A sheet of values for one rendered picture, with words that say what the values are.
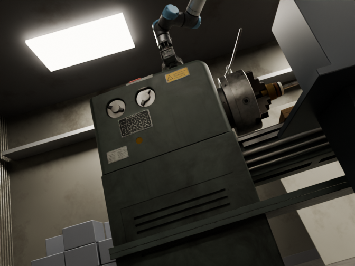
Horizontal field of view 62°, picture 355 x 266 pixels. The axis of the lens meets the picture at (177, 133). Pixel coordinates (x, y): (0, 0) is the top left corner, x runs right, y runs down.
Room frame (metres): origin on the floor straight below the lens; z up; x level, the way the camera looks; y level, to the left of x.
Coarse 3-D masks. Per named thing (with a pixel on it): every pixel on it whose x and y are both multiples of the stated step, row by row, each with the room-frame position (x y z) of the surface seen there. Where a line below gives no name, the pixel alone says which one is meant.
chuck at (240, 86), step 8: (232, 72) 1.29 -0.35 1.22; (240, 72) 1.24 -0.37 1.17; (232, 80) 1.22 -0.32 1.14; (240, 80) 1.21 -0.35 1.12; (248, 80) 1.21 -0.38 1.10; (232, 88) 1.22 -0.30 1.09; (240, 88) 1.21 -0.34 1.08; (248, 88) 1.21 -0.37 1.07; (240, 96) 1.22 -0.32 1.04; (248, 96) 1.22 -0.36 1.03; (240, 104) 1.23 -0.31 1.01; (248, 104) 1.23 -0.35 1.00; (256, 104) 1.24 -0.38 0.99; (240, 112) 1.25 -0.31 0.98; (248, 112) 1.26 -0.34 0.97; (256, 112) 1.26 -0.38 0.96; (248, 120) 1.29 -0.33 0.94; (248, 128) 1.34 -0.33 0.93; (256, 128) 1.37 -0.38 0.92
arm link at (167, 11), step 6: (168, 6) 1.12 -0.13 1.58; (174, 6) 1.14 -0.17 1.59; (162, 12) 1.15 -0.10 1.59; (168, 12) 1.13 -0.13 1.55; (174, 12) 1.14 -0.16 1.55; (180, 12) 1.18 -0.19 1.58; (162, 18) 1.17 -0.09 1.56; (168, 18) 1.15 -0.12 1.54; (174, 18) 1.16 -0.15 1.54; (180, 18) 1.19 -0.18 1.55; (162, 24) 1.19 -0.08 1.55; (168, 24) 1.19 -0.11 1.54; (174, 24) 1.20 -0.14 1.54; (180, 24) 1.21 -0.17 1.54; (168, 30) 1.23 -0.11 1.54
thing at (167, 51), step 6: (162, 42) 1.22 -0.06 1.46; (168, 42) 1.23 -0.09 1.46; (162, 48) 1.22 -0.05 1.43; (168, 48) 1.21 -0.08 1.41; (162, 54) 1.22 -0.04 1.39; (168, 54) 1.21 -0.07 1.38; (174, 54) 1.21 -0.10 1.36; (162, 60) 1.23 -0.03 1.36; (168, 60) 1.25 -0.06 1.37; (174, 60) 1.26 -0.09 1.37; (168, 66) 1.30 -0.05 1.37
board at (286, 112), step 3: (288, 108) 1.17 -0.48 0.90; (291, 108) 1.17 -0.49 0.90; (282, 111) 1.17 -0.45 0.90; (285, 111) 1.17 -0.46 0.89; (288, 111) 1.17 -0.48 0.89; (282, 114) 1.18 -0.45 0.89; (285, 114) 1.17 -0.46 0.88; (288, 114) 1.17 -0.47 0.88; (279, 117) 1.25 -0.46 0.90; (282, 117) 1.21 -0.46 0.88; (285, 117) 1.17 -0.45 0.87; (279, 120) 1.28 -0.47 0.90; (282, 120) 1.23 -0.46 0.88
